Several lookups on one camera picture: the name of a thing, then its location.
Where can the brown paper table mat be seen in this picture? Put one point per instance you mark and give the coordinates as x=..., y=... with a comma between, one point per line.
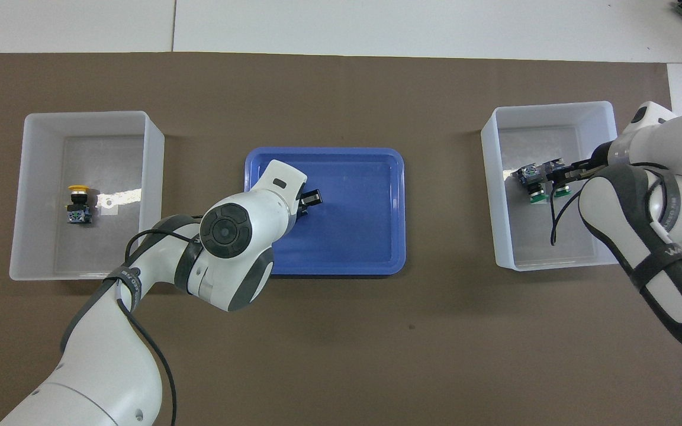
x=376, y=355

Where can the small white sticker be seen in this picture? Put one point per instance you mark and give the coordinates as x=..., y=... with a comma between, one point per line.
x=108, y=206

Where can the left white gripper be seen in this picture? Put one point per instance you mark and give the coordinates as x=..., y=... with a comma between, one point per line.
x=279, y=177

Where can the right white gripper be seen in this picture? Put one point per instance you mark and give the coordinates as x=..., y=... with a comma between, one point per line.
x=652, y=115

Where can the translucent white plastic box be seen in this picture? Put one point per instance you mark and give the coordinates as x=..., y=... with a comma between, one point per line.
x=554, y=248
x=104, y=248

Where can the green push button switch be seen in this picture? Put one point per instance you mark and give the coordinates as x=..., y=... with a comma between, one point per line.
x=535, y=198
x=562, y=190

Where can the blue plastic tray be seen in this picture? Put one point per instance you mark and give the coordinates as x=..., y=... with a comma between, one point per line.
x=353, y=236

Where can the yellow push button switch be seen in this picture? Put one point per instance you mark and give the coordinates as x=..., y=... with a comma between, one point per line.
x=79, y=210

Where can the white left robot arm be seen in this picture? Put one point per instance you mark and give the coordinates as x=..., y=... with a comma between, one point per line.
x=110, y=367

